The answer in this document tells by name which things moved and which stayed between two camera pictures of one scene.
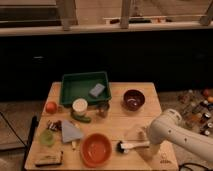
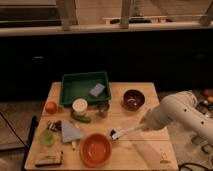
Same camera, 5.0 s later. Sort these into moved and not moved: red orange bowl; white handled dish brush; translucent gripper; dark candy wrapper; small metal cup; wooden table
Moved: translucent gripper; white handled dish brush
Not moved: red orange bowl; small metal cup; dark candy wrapper; wooden table
